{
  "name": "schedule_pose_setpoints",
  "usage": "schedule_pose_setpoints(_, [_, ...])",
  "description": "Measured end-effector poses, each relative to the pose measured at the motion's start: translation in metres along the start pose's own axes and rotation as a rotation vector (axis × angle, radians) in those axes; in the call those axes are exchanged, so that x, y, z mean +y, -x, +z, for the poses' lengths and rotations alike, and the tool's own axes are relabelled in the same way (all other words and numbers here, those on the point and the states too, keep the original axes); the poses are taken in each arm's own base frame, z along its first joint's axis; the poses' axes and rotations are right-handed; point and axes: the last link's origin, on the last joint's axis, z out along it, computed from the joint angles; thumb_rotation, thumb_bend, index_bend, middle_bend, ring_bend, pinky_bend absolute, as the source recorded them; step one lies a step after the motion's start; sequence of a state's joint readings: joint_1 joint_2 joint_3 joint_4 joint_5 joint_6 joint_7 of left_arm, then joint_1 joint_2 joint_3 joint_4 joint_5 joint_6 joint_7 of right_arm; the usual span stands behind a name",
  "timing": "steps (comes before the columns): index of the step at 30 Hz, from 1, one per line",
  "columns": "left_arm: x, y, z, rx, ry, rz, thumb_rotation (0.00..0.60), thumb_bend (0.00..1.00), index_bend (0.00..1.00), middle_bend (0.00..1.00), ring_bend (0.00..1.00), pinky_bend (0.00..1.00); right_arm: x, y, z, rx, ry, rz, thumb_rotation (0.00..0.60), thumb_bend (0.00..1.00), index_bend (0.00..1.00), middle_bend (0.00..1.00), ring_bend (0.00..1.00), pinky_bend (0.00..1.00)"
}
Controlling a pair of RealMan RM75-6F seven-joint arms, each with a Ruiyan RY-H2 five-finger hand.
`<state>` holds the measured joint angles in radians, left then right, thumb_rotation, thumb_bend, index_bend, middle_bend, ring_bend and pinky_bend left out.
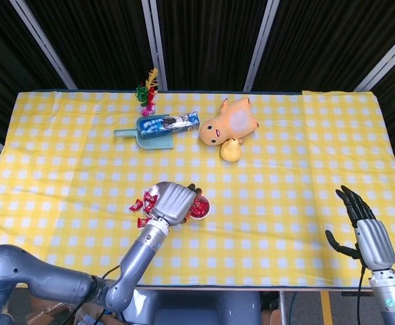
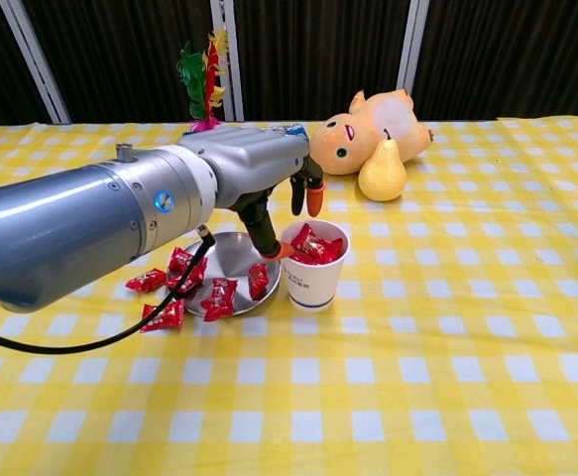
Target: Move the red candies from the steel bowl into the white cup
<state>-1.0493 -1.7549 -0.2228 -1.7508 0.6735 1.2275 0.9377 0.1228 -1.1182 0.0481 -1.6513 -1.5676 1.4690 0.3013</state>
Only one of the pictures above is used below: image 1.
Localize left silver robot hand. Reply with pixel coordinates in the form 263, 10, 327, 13
148, 181, 203, 226

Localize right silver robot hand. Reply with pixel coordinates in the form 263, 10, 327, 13
325, 184, 395, 272

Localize red candy heap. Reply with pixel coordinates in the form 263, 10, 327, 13
190, 198, 209, 218

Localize white paper cup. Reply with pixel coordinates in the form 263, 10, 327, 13
187, 194, 211, 220

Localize teal plastic scoop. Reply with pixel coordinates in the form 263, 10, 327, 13
113, 116, 175, 150

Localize yellow pear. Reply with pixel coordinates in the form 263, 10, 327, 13
220, 137, 244, 162

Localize blue cookie package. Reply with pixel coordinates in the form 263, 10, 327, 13
138, 111, 201, 140

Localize orange plush chick toy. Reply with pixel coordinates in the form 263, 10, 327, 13
199, 97, 259, 146

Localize yellow white checkered tablecloth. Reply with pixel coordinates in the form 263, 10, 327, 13
0, 89, 395, 288

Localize grey robot torso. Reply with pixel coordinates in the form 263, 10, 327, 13
122, 289, 262, 325

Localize white metal table leg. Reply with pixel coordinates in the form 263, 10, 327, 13
280, 290, 291, 325

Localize colourful feather shuttlecock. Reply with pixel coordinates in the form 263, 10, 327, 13
135, 67, 160, 117

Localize brown cardboard box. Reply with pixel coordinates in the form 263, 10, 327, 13
24, 292, 117, 325

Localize black right hand cable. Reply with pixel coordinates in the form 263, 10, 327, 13
356, 265, 367, 325

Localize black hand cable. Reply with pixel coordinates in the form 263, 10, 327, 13
356, 265, 367, 325
68, 265, 121, 325

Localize black left hand cable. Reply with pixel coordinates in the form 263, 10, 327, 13
68, 265, 121, 325

